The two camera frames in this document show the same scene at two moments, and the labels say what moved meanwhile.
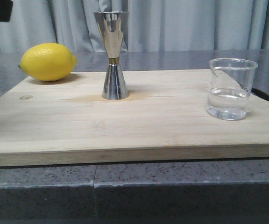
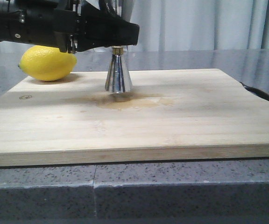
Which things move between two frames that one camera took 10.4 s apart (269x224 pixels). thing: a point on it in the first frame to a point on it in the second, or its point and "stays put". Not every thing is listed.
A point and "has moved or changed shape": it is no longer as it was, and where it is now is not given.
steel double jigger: (111, 24) has moved or changed shape
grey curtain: (152, 25) stays put
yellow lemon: (48, 62) stays put
